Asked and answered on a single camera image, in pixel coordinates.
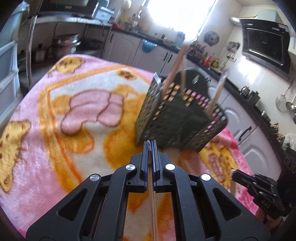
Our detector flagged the row of condiment bottles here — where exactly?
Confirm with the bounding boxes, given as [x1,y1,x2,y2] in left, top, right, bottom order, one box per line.
[188,43,220,69]

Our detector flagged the kitchen window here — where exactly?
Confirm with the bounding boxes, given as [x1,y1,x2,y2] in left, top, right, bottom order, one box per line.
[143,0,218,42]

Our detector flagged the steel ladle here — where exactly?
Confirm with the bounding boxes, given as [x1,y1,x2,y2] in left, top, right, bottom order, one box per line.
[285,93,296,112]

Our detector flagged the dark kitchen countertop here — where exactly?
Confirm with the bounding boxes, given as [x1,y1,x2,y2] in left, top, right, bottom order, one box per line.
[111,23,287,158]

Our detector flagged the small steel pot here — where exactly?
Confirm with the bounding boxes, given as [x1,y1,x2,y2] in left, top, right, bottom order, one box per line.
[32,44,50,63]

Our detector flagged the wire skimmer strainer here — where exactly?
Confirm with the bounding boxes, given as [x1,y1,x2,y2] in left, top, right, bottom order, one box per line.
[275,83,292,112]

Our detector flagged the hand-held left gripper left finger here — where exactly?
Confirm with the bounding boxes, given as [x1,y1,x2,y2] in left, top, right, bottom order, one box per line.
[26,140,151,241]

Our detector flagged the round dark wall fan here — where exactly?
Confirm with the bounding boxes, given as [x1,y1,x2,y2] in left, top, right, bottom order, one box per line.
[204,31,219,45]

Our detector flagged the black glass range hood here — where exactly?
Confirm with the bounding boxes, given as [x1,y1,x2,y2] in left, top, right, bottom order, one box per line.
[239,19,290,75]

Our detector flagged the black microwave oven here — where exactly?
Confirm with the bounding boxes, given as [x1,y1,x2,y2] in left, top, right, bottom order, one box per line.
[38,0,99,18]

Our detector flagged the green plastic utensil caddy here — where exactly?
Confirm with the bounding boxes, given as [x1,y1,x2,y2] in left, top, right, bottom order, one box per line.
[135,68,228,153]

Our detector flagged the white kitchen cabinets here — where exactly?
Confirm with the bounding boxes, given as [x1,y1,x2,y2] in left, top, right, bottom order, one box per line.
[102,30,287,183]

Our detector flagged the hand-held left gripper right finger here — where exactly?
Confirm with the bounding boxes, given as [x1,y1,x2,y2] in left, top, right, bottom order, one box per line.
[151,140,271,241]

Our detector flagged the grey-blue plastic dish box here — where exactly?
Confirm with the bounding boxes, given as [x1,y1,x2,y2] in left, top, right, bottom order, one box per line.
[92,6,115,20]

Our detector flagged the pink cartoon bear blanket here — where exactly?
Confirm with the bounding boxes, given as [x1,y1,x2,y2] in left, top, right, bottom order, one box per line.
[0,54,266,241]

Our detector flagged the pale blue plastic drawer unit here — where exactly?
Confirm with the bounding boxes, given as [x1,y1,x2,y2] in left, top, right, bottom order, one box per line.
[0,5,27,121]

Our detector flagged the stacked steel pots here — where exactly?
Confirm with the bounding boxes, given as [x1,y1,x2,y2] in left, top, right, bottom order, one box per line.
[51,34,80,59]

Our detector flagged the bunch of hanging utensils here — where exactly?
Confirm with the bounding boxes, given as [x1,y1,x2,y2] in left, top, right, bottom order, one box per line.
[226,42,240,61]

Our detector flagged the blue hanging waste bin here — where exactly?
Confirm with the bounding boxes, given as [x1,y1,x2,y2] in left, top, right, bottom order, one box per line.
[142,39,158,53]

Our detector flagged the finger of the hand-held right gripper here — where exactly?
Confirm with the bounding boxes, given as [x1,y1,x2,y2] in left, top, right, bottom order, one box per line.
[232,170,258,189]

